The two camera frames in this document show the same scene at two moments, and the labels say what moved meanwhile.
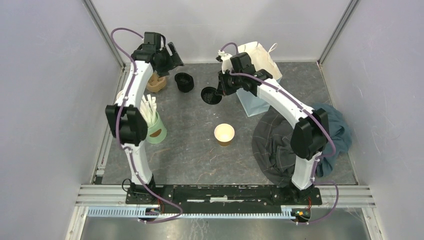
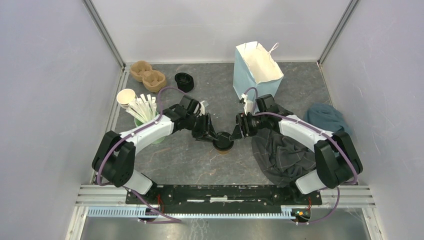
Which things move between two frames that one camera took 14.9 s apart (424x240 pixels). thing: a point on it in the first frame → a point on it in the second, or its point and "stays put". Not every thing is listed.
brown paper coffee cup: [224, 133] → [223, 152]
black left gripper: [163, 71] → [207, 132]
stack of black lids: [185, 81] stays put
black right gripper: [223, 89] → [242, 120]
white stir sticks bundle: [148, 109] stays put
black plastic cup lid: [209, 95] → [223, 143]
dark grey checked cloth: [271, 138] stays put
